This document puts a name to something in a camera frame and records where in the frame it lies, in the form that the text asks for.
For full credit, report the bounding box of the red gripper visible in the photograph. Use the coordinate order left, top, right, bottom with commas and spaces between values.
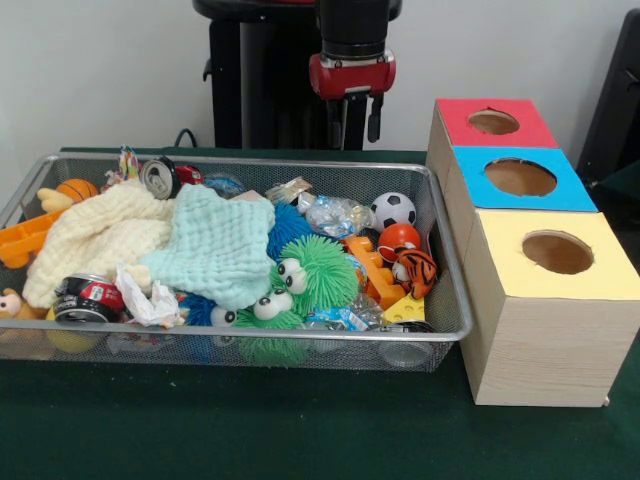
308, 50, 397, 151

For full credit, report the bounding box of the mint green muslin cloth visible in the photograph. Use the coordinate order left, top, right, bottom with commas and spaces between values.
140, 184, 276, 311

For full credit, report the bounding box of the shallow clear mesh bin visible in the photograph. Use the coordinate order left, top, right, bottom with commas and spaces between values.
0, 152, 474, 373

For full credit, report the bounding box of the wooden box with three holes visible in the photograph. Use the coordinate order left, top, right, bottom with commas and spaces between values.
427, 97, 640, 408

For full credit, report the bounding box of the clear plastic packet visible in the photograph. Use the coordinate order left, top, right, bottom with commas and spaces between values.
303, 194, 377, 240

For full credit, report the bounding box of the small soccer ball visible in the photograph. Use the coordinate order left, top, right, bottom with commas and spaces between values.
370, 192, 417, 233

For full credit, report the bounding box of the small red ball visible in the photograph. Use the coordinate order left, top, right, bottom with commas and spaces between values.
378, 222, 423, 263

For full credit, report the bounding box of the blue spiky rubber ball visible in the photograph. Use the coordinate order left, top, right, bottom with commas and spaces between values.
266, 203, 314, 263

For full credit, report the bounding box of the orange toy block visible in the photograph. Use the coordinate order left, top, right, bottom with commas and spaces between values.
342, 235, 406, 311

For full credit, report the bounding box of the large green spiky ball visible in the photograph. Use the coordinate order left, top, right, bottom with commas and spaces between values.
277, 235, 359, 316

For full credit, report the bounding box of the orange tiger plush toy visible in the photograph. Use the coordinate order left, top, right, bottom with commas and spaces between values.
392, 248, 438, 299

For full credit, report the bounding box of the yellow cheese wedge toy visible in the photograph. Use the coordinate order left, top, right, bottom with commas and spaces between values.
384, 293, 427, 324

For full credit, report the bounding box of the small green spiky ball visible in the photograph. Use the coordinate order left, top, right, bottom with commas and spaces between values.
233, 292, 311, 366

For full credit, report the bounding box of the blue spiky ball with eye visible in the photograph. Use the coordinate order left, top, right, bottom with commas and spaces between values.
178, 292, 236, 329

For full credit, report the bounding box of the small orange basketball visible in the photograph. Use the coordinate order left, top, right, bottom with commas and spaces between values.
56, 178, 99, 204

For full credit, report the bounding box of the cream muslin cloth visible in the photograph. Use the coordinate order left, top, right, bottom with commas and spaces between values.
22, 180, 176, 309

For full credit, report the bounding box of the red and black soda can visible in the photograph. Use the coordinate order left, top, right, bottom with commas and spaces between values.
53, 274, 126, 325

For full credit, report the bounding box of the orange plastic toy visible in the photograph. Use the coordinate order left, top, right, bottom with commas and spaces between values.
0, 210, 63, 269

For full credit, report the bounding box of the small brown plush doll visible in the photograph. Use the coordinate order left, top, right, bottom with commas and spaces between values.
0, 288, 26, 321

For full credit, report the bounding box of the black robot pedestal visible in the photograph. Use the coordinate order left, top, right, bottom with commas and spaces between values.
203, 18, 379, 151

